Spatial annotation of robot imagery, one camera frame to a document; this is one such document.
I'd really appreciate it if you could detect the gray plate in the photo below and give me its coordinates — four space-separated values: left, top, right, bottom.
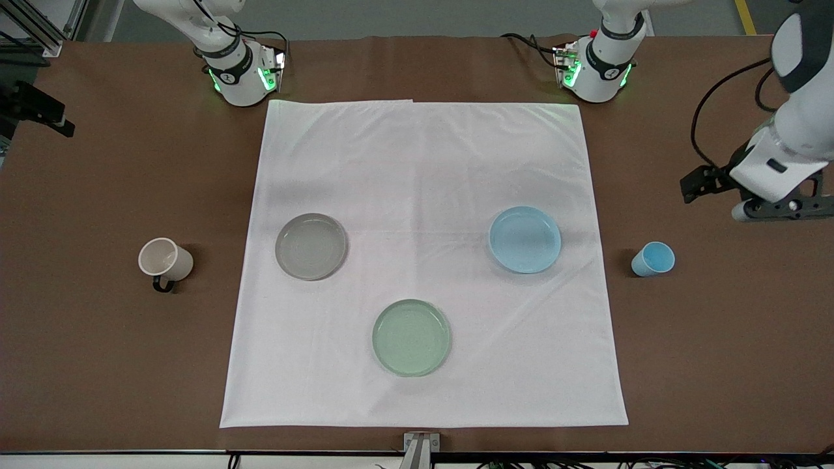
274 212 349 281

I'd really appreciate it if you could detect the aluminium extrusion frame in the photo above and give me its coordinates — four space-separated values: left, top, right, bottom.
0 0 89 57

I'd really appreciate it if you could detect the white mug with black handle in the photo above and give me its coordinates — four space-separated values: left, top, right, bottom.
137 237 195 294

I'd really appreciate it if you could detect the aluminium table bracket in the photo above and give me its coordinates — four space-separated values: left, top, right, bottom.
403 431 441 469

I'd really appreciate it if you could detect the blue plate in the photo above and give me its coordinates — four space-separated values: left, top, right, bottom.
489 206 562 275

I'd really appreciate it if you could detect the white cloth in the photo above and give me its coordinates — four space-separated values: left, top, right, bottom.
220 99 629 429

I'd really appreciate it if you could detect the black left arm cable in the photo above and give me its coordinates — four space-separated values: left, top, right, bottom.
691 57 792 171

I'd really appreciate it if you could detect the silver base connector box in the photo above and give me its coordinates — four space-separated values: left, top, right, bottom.
553 42 582 90
259 44 288 93

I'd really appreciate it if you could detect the blue cup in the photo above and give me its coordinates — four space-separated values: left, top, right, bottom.
631 241 676 278

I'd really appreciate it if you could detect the green plate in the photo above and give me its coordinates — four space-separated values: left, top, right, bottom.
371 298 453 378

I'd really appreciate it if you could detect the black base cable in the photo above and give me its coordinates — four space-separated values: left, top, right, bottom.
231 26 291 66
500 31 562 69

